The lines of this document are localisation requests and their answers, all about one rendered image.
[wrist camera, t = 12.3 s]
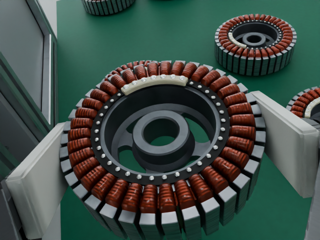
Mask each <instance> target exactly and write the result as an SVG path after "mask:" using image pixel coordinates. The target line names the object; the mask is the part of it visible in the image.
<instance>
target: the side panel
mask: <svg viewBox="0 0 320 240"><path fill-rule="evenodd" d="M0 92H1V94H2V95H3V96H4V98H5V99H6V100H7V102H8V103H9V104H10V105H11V106H12V108H13V109H14V110H15V112H16V113H17V114H18V116H19V117H20V118H21V120H22V121H23V122H24V123H25V125H26V126H27V127H28V129H29V130H30V131H31V133H32V134H33V135H34V137H35V138H36V139H37V140H38V142H39V143H40V142H41V141H42V140H43V139H44V138H45V137H46V136H47V135H48V134H49V132H50V131H51V130H52V129H53V128H54V127H55V126H56V125H57V124H58V123H59V105H58V56H57V38H56V36H55V34H54V32H53V29H52V27H51V25H50V23H49V21H48V19H47V17H46V15H45V13H44V10H43V8H42V6H41V4H40V2H39V0H0Z"/></svg>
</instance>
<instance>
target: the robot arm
mask: <svg viewBox="0 0 320 240"><path fill-rule="evenodd" d="M250 93H252V95H253V96H254V98H255V99H256V104H258V105H259V108H260V110H261V112H262V115H261V117H264V120H265V125H266V129H265V132H266V143H265V149H264V152H265V153H266V155H267V156H268V157H269V158H270V160H271V161H272V162H273V163H274V165H275V166H276V167H277V168H278V169H279V171H280V172H281V173H282V174H283V176H284V177H285V178H286V179H287V180H288V182H289V183H290V184H291V185H292V187H293V188H294V189H295V190H296V192H297V193H298V194H299V195H300V196H302V197H303V198H309V197H312V200H311V205H310V211H309V216H308V222H307V227H306V231H305V236H304V240H320V124H318V123H317V122H315V121H314V120H310V119H307V118H299V117H298V116H296V115H295V114H293V113H292V112H290V111H289V110H287V109H286V108H284V107H283V106H281V105H280V104H278V103H277V102H275V101H274V100H272V99H271V98H269V97H268V96H266V95H265V94H263V93H262V92H260V91H253V92H250ZM65 123H66V122H63V123H58V124H57V125H56V126H55V127H54V128H53V129H52V130H51V131H50V132H49V134H48V135H47V136H46V137H45V138H44V139H43V140H42V141H41V142H40V143H39V144H38V145H37V147H36V148H35V149H34V150H33V151H32V152H31V153H30V154H29V155H28V156H27V157H26V158H25V159H24V161H23V162H22V163H21V164H20V165H19V166H17V167H15V168H14V169H13V170H12V171H11V172H10V173H9V174H8V175H7V176H6V177H5V178H4V180H2V181H1V182H0V240H22V237H21V235H20V232H19V230H20V228H21V227H22V228H23V230H24V233H25V236H26V238H28V239H30V240H32V239H38V238H42V236H43V235H44V234H45V232H46V230H47V228H48V226H49V224H50V222H51V220H52V218H53V216H54V214H55V212H56V210H57V208H58V206H59V204H60V202H61V200H62V197H63V195H64V193H65V191H66V189H67V187H68V183H67V181H66V179H65V175H64V173H63V172H62V169H61V165H60V162H62V161H61V159H60V148H62V146H61V144H60V142H61V135H62V134H64V132H63V128H64V125H65Z"/></svg>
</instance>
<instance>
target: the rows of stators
mask: <svg viewBox="0 0 320 240"><path fill-rule="evenodd" d="M81 2H82V5H83V7H84V9H85V11H86V12H88V13H90V14H94V15H109V13H110V14H113V13H117V12H118V11H122V10H124V9H125V8H127V7H129V6H130V5H131V4H132V3H133V2H134V0H81Z"/></svg>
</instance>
